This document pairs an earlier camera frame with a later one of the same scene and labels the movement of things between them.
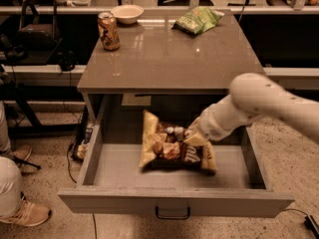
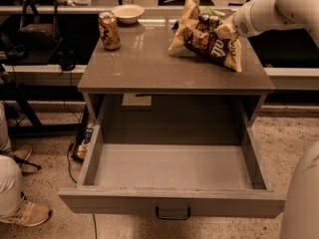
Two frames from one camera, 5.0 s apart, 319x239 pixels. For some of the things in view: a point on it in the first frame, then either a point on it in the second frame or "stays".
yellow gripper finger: [194, 137] -> [226, 29]
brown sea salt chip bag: [164, 146] -> [196, 33]
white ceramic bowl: [127, 14] stays
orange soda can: [109, 31] stays
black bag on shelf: [39, 30] stays
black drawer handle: [172, 217] stays
